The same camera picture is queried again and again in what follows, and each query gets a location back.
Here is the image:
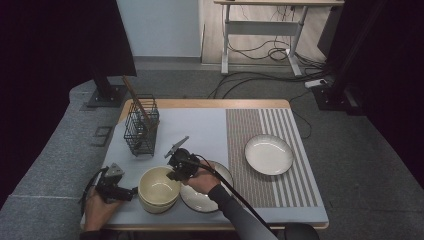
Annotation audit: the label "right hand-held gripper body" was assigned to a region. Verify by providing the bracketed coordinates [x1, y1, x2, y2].
[164, 135, 202, 183]

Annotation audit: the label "tangle of black cables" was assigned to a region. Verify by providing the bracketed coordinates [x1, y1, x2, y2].
[226, 4, 329, 68]

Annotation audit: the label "dark curtain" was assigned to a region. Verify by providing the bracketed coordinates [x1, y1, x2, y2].
[333, 0, 424, 191]
[0, 0, 138, 208]

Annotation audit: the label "left hand-held gripper cable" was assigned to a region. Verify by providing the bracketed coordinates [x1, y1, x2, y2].
[79, 166, 110, 216]

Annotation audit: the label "black metal stand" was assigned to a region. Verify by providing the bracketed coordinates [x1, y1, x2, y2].
[79, 68, 130, 112]
[311, 0, 389, 117]

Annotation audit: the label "white plate with dark rim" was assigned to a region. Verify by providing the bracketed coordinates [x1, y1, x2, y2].
[179, 160, 234, 214]
[244, 133, 295, 177]

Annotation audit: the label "hand-held gripper cable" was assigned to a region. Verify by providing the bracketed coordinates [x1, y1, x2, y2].
[181, 153, 276, 236]
[79, 166, 110, 216]

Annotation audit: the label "person's left hand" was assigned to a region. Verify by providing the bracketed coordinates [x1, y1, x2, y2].
[83, 188, 123, 223]

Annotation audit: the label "right hand-held gripper cable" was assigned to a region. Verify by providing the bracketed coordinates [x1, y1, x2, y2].
[181, 153, 276, 236]

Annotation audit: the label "blue-grey table mat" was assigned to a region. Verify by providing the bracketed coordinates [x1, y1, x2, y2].
[79, 107, 330, 231]

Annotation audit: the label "black rounded object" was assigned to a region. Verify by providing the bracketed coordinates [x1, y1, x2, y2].
[283, 221, 321, 240]

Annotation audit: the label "black wire cutlery basket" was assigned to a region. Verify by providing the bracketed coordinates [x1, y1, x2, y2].
[123, 94, 161, 158]

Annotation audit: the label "thin black floor cable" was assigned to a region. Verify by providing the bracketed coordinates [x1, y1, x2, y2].
[288, 89, 313, 140]

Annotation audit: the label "dark panel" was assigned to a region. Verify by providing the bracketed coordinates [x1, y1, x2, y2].
[316, 3, 348, 60]

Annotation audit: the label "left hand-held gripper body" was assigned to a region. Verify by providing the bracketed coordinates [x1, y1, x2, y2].
[94, 162, 134, 203]

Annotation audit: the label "person's right hand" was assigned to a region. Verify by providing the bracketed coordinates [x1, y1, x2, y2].
[182, 161, 222, 196]

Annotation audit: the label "long black floor cables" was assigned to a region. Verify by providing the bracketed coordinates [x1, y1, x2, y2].
[206, 68, 334, 100]

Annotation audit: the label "white power strip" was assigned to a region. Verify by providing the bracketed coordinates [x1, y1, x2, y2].
[304, 78, 329, 89]

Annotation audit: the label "dark floor socket frame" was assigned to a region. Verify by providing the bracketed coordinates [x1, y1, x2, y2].
[91, 125, 114, 148]

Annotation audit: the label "white desk with metal legs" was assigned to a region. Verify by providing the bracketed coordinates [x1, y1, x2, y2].
[213, 0, 345, 77]

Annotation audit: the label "brown white striped placemat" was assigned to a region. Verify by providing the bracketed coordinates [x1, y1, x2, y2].
[225, 108, 319, 209]

